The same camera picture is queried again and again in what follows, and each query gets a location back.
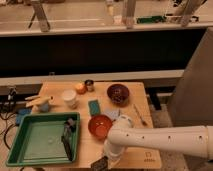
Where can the black rectangular eraser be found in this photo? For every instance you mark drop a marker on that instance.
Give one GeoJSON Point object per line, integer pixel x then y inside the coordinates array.
{"type": "Point", "coordinates": [100, 165]}

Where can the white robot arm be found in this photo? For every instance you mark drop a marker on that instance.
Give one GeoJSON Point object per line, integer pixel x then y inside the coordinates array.
{"type": "Point", "coordinates": [191, 140]}

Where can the dark purple bowl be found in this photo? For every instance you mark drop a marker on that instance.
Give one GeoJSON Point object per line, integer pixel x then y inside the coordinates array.
{"type": "Point", "coordinates": [118, 93]}

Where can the red bowl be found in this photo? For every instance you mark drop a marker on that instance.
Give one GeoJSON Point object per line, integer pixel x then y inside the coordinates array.
{"type": "Point", "coordinates": [99, 126]}

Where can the small metal can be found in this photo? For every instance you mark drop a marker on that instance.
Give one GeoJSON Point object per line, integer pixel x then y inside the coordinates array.
{"type": "Point", "coordinates": [89, 85]}

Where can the teal sponge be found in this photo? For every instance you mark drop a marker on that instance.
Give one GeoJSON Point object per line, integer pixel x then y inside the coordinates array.
{"type": "Point", "coordinates": [94, 107]}

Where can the orange fruit toy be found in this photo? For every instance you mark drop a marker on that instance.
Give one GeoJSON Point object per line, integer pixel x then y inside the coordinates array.
{"type": "Point", "coordinates": [80, 88]}

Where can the grey blue cloth square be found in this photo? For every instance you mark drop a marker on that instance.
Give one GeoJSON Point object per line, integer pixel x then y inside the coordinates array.
{"type": "Point", "coordinates": [113, 114]}

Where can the white paper cup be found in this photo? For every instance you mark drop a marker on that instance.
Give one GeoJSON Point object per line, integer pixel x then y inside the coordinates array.
{"type": "Point", "coordinates": [70, 98]}

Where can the metal fork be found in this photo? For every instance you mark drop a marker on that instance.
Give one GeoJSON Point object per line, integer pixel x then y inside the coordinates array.
{"type": "Point", "coordinates": [143, 122]}

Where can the black object in tray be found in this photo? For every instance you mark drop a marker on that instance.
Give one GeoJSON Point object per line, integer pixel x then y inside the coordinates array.
{"type": "Point", "coordinates": [69, 128]}

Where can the blue cup with banana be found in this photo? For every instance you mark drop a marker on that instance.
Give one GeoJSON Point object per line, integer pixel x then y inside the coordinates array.
{"type": "Point", "coordinates": [40, 104]}

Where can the blue box on left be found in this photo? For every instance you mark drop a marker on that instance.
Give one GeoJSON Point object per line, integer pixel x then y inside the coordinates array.
{"type": "Point", "coordinates": [20, 114]}

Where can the green plastic tray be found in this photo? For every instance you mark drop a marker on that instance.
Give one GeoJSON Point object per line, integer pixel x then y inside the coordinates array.
{"type": "Point", "coordinates": [38, 140]}

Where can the wooden spatula handle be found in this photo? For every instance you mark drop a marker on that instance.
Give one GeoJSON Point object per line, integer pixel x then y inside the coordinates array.
{"type": "Point", "coordinates": [32, 97]}

